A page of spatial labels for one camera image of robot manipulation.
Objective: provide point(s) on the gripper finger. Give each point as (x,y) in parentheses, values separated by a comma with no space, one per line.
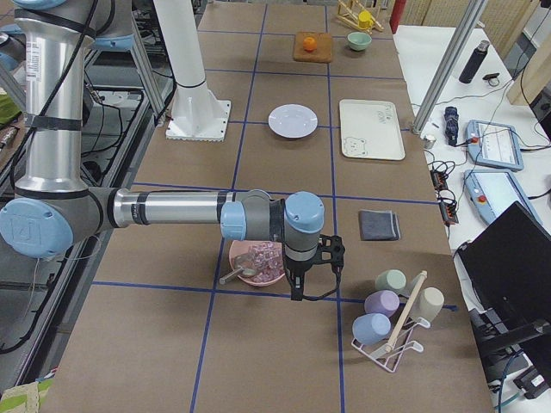
(296,289)

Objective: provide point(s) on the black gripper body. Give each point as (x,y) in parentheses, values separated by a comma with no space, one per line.
(296,268)

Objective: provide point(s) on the white round plate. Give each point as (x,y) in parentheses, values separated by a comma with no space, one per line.
(293,121)

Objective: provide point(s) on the orange mandarin fruit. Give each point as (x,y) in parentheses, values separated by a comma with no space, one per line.
(309,44)

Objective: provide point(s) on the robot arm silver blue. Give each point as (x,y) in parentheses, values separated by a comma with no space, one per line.
(54,208)

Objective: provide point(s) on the cream bear tray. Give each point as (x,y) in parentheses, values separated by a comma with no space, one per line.
(370,130)

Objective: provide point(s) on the pink bowl with ice cubes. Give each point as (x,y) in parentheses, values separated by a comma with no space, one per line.
(264,257)

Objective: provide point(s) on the metal scoop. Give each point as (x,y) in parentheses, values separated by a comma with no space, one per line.
(243,265)

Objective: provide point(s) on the blue cup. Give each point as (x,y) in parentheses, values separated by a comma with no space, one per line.
(371,328)

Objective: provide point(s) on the grey folded cloth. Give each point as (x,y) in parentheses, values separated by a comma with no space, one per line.
(379,225)

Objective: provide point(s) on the purple cup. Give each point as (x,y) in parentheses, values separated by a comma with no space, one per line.
(385,302)

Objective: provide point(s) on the green cup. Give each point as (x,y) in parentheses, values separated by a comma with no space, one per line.
(392,280)

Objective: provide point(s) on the beige cup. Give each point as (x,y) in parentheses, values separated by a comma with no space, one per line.
(430,303)

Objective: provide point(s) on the black power strip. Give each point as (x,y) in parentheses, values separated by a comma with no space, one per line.
(445,197)

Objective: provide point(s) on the small metal cup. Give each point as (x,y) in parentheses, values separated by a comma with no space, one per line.
(428,141)

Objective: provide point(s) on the near teach pendant tablet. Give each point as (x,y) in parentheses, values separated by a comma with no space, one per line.
(493,191)

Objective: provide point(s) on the teach pendant tablet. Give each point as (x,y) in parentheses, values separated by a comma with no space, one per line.
(494,145)
(493,191)

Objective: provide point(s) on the black laptop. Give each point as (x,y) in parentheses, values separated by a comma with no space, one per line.
(509,266)

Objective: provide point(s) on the wooden cutting board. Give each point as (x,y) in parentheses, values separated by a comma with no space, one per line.
(323,54)

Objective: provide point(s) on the dark blue folded umbrella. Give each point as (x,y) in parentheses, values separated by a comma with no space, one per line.
(451,119)

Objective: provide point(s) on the far teach pendant tablet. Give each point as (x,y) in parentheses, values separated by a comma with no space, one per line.
(494,145)

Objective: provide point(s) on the mint green bowl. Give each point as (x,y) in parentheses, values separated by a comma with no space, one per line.
(358,41)

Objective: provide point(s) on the black water bottle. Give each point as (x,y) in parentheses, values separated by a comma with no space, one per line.
(474,62)

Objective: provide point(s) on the wooden mug rack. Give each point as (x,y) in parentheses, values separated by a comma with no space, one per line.
(347,12)

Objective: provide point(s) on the yellow cup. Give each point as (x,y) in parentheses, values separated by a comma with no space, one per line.
(365,20)

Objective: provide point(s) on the red cylinder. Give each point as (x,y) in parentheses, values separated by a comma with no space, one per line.
(397,12)

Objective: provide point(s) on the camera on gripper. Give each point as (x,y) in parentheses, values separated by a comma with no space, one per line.
(330,250)

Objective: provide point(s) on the white wire cup rack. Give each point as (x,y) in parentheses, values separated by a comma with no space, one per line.
(388,352)

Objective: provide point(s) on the aluminium frame post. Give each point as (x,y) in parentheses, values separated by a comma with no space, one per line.
(453,51)

